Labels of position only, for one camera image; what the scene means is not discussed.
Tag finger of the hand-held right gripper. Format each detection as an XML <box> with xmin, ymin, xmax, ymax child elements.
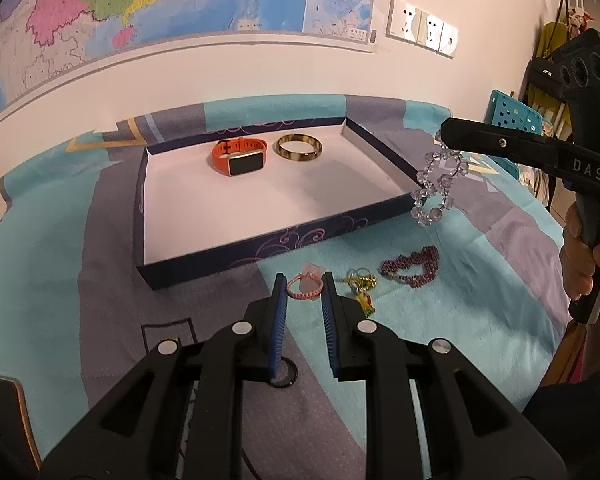
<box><xmin>440</xmin><ymin>117</ymin><xmax>577</xmax><ymax>177</ymax></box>

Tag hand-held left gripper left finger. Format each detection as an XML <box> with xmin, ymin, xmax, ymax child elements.
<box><xmin>39</xmin><ymin>274</ymin><xmax>288</xmax><ymax>480</ymax></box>

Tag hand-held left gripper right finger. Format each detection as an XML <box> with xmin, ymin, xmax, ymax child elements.
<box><xmin>321</xmin><ymin>272</ymin><xmax>567</xmax><ymax>480</ymax></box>

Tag black ring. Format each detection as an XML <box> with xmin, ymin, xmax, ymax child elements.
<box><xmin>271</xmin><ymin>357</ymin><xmax>299</xmax><ymax>389</ymax></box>

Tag olive green knot charm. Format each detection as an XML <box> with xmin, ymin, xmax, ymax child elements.
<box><xmin>345</xmin><ymin>267</ymin><xmax>381</xmax><ymax>292</ymax></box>

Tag clear crystal bead bracelet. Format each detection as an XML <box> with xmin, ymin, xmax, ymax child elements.
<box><xmin>410</xmin><ymin>132</ymin><xmax>471</xmax><ymax>228</ymax></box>

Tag purple bead bracelet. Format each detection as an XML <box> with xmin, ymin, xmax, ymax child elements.
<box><xmin>379</xmin><ymin>245</ymin><xmax>440</xmax><ymax>289</ymax></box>

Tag dark blue box lid tray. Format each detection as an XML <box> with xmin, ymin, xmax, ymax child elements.
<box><xmin>134</xmin><ymin>116</ymin><xmax>423</xmax><ymax>291</ymax></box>

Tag person's right hand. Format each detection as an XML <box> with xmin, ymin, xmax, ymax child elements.
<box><xmin>560</xmin><ymin>204</ymin><xmax>600</xmax><ymax>308</ymax></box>

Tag blue perforated basket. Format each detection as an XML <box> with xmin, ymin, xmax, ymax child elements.
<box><xmin>487</xmin><ymin>89</ymin><xmax>552</xmax><ymax>181</ymax></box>

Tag black bag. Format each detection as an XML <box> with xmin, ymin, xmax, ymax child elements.
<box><xmin>522</xmin><ymin>57</ymin><xmax>564</xmax><ymax>106</ymax></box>

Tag yellow garment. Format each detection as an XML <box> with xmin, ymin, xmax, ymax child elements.
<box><xmin>525</xmin><ymin>21</ymin><xmax>577</xmax><ymax>126</ymax></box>

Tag small plush toy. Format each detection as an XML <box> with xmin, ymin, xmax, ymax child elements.
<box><xmin>567</xmin><ymin>4</ymin><xmax>594</xmax><ymax>36</ymax></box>

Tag teal and grey bed sheet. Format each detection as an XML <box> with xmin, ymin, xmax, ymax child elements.
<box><xmin>0</xmin><ymin>94</ymin><xmax>577</xmax><ymax>480</ymax></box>

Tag orange smartwatch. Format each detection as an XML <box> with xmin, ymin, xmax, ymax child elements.
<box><xmin>211</xmin><ymin>136</ymin><xmax>269</xmax><ymax>178</ymax></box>

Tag tortoiseshell bangle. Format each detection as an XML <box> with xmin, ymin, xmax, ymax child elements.
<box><xmin>273</xmin><ymin>133</ymin><xmax>323</xmax><ymax>163</ymax></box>

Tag dark cloth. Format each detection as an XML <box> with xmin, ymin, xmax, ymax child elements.
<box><xmin>522</xmin><ymin>384</ymin><xmax>600</xmax><ymax>480</ymax></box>

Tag black wooden board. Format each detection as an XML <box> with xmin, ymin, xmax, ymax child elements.
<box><xmin>0</xmin><ymin>375</ymin><xmax>42</xmax><ymax>472</ymax></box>

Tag white wall socket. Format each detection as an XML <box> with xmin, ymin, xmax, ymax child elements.
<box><xmin>387</xmin><ymin>0</ymin><xmax>425</xmax><ymax>43</ymax></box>
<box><xmin>417</xmin><ymin>11</ymin><xmax>447</xmax><ymax>51</ymax></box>
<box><xmin>437</xmin><ymin>22</ymin><xmax>460</xmax><ymax>57</ymax></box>

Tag colourful wall map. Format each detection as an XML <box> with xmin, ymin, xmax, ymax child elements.
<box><xmin>0</xmin><ymin>0</ymin><xmax>382</xmax><ymax>133</ymax></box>

